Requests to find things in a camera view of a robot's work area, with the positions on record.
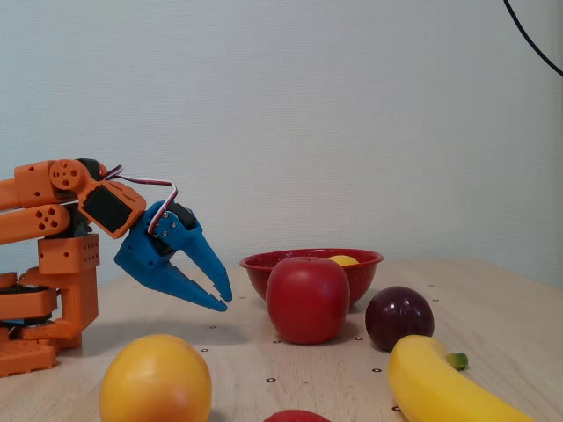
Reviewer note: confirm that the yellow lemon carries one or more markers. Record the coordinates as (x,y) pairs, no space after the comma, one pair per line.
(345,260)

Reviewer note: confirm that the red apple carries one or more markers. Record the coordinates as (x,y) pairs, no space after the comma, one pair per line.
(308,299)

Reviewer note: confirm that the orange robot base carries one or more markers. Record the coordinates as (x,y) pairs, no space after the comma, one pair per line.
(77,299)

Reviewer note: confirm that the red strawberry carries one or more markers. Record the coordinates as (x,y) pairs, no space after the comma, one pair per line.
(297,416)

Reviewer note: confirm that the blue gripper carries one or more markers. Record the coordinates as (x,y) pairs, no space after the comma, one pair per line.
(142,255)

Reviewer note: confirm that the yellow orange peach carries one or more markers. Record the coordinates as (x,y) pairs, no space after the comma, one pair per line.
(154,382)

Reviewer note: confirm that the yellow banana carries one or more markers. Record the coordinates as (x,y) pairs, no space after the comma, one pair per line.
(422,382)

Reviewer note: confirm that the red speckled bowl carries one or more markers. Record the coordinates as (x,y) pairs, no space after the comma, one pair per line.
(365,274)

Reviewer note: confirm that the dark purple plum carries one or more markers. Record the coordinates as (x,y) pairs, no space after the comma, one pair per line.
(396,316)

